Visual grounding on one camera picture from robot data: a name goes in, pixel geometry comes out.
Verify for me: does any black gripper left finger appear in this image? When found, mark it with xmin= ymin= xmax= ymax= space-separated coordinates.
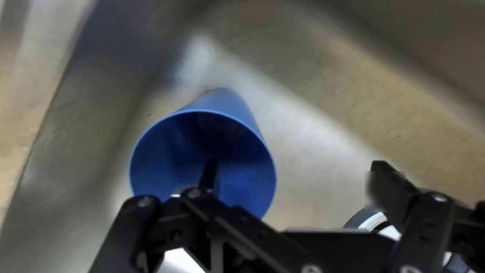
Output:
xmin=90 ymin=157 xmax=325 ymax=273

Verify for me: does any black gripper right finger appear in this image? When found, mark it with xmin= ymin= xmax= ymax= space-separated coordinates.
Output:
xmin=366 ymin=159 xmax=485 ymax=273

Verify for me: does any blue plastic cup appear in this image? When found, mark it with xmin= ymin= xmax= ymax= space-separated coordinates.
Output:
xmin=129 ymin=86 xmax=279 ymax=219

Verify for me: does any round sink drain cover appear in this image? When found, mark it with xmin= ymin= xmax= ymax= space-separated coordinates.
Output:
xmin=343 ymin=203 xmax=476 ymax=273

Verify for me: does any stainless steel sink basin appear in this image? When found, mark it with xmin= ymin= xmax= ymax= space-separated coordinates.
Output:
xmin=0 ymin=0 xmax=485 ymax=273

